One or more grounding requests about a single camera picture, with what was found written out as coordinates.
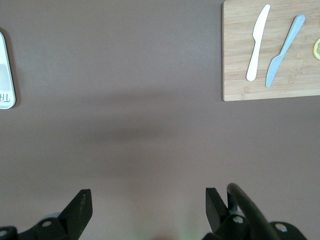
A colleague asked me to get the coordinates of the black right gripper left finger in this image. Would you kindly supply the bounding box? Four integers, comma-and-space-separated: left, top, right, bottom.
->
0, 188, 94, 240

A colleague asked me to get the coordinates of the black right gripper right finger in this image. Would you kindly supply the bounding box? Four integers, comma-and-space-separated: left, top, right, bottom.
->
202, 187, 308, 240

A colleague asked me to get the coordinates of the brown table cover mat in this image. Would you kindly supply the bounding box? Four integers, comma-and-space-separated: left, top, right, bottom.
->
0, 0, 320, 240

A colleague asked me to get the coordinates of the cream tray with bear print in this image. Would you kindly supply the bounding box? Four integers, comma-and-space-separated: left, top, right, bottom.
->
0, 28, 17, 110

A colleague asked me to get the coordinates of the bamboo cutting board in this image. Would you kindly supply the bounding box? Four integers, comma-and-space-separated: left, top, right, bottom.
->
221, 0, 320, 102

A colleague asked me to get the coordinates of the grey plastic knife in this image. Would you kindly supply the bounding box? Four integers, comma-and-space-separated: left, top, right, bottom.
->
265, 14, 306, 89

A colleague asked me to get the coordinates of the white plastic knife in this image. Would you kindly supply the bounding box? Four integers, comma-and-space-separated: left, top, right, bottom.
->
246, 3, 271, 82

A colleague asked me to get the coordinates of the dried lemon slice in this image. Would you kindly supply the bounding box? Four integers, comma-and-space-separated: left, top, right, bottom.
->
313, 37, 320, 61

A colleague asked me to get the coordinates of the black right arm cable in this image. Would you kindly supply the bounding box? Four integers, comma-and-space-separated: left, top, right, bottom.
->
226, 183, 280, 240

